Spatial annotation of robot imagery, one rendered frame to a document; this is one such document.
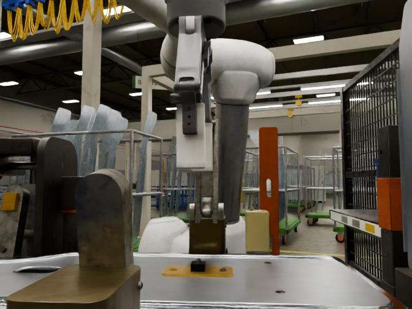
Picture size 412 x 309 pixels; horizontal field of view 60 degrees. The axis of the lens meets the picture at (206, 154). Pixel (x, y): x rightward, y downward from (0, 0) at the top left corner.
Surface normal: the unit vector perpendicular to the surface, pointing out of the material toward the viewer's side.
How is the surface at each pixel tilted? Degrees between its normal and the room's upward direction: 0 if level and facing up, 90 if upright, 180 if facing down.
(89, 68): 90
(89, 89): 90
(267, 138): 90
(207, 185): 81
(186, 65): 66
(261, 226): 90
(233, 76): 115
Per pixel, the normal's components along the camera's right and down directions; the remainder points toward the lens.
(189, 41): -0.07, -0.48
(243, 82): 0.14, 0.35
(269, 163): -0.07, -0.07
